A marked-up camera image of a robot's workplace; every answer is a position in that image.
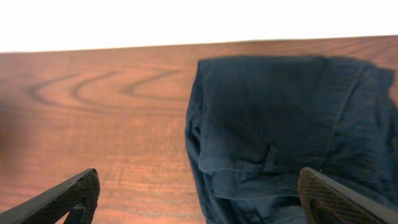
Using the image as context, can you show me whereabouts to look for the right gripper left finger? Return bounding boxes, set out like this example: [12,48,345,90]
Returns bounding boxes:
[1,169,100,224]

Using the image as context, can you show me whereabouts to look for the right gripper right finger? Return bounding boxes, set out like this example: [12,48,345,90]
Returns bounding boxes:
[297,167,397,224]

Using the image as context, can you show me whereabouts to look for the navy blue shorts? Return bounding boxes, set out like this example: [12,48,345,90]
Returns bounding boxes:
[185,56,397,223]

